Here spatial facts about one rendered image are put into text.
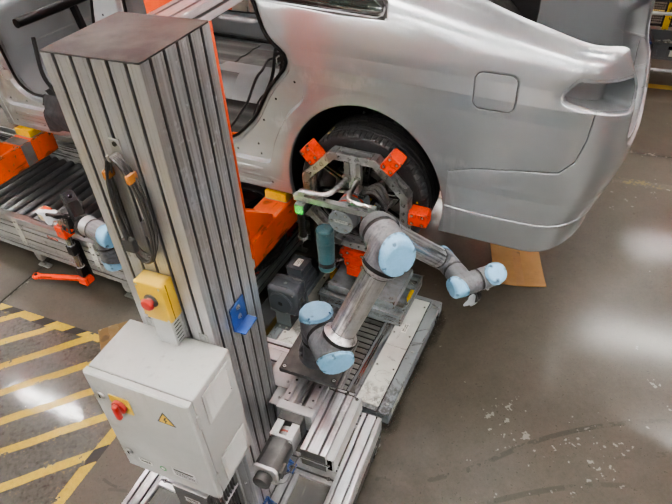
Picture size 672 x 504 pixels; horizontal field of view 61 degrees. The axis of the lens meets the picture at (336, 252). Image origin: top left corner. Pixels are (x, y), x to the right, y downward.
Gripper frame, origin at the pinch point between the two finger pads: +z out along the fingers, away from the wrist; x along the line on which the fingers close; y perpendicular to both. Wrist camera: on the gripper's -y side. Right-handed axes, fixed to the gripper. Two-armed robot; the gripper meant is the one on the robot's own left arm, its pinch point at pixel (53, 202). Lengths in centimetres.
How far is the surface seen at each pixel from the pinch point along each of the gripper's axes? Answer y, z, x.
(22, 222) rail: 82, 139, 42
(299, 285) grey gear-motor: 72, -44, 92
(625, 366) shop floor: 101, -194, 175
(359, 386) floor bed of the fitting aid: 107, -91, 82
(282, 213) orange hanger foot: 43, -21, 105
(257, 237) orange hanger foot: 45, -25, 82
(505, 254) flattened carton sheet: 93, -107, 223
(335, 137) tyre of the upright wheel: -6, -50, 110
